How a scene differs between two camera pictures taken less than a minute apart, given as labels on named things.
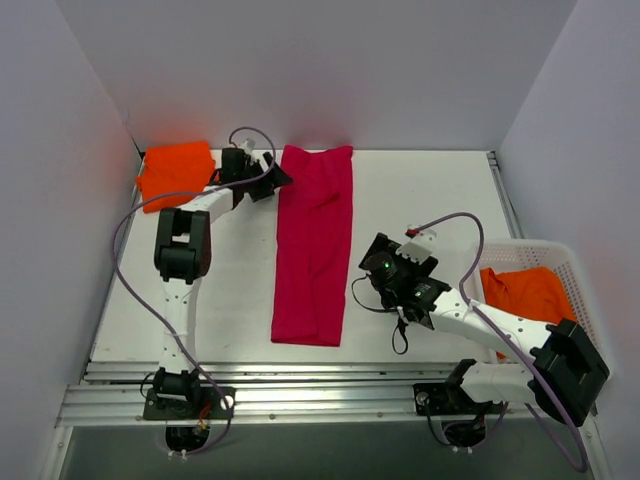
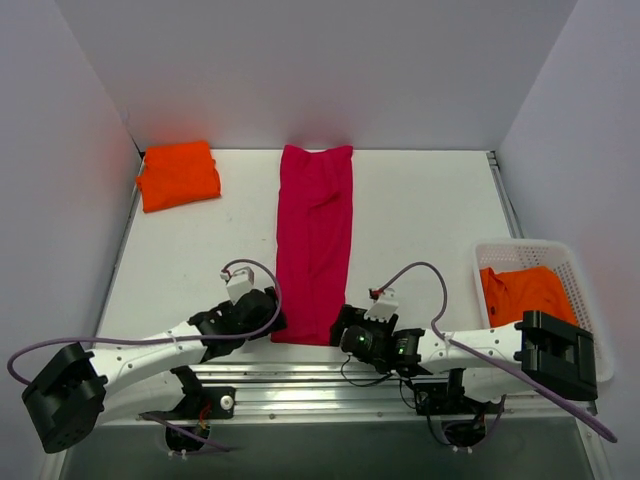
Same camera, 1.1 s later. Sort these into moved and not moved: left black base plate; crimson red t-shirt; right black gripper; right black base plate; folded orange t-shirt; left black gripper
Moved: right black gripper; left black gripper
Not moved: right black base plate; crimson red t-shirt; left black base plate; folded orange t-shirt
